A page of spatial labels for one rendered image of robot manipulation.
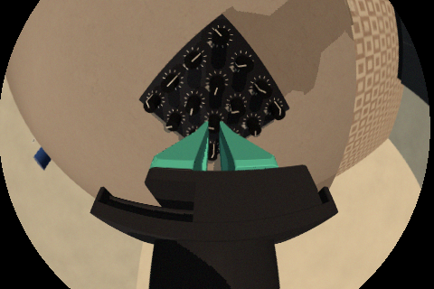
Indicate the black knob box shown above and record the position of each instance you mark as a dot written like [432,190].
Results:
[180,93]

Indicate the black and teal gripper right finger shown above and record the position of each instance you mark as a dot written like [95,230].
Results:
[237,153]

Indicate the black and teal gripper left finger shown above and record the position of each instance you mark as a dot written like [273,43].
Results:
[187,153]

